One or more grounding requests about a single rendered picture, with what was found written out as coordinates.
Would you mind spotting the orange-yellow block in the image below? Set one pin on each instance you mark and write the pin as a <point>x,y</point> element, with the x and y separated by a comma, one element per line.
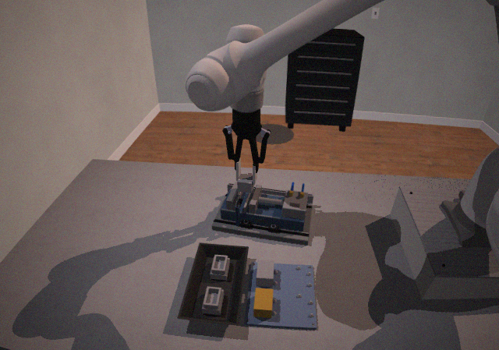
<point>263,302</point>

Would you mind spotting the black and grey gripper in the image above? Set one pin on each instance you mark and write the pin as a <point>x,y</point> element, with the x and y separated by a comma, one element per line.
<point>246,133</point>

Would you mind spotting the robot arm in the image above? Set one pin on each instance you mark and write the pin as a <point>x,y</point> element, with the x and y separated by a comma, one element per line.
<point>232,76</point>

